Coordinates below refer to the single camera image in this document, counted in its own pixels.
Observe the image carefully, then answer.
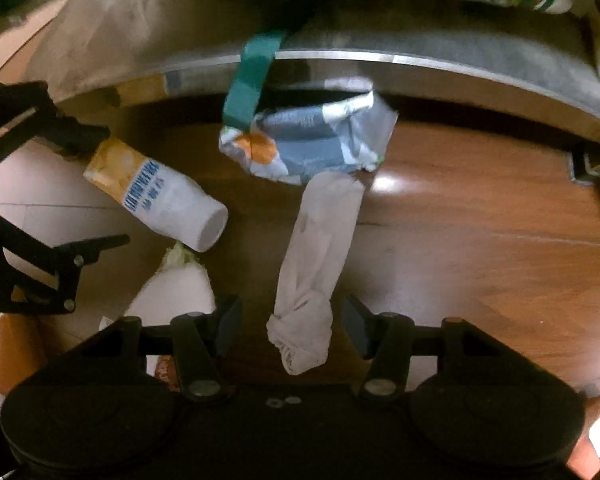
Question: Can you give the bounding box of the white orange plastic bottle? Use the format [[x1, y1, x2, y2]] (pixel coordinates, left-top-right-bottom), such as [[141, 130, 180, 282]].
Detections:
[[83, 136, 228, 252]]

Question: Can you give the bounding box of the crumpled white tissue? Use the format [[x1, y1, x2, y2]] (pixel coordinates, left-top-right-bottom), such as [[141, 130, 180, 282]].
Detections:
[[123, 242, 215, 326]]

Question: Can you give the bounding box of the white sock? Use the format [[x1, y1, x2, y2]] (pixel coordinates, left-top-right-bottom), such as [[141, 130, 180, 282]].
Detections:
[[266, 171, 365, 376]]

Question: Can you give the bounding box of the crumpled blue white wrapper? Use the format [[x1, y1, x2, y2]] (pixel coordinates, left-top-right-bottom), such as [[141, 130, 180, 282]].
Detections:
[[219, 91, 398, 185]]

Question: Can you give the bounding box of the orange slipper with white sock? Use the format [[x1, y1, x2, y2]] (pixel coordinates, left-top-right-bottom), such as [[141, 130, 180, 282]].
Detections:
[[567, 396, 600, 479]]

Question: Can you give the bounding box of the metal bed frame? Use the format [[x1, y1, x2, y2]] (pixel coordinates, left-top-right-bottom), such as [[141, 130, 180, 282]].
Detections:
[[9, 0, 600, 187]]

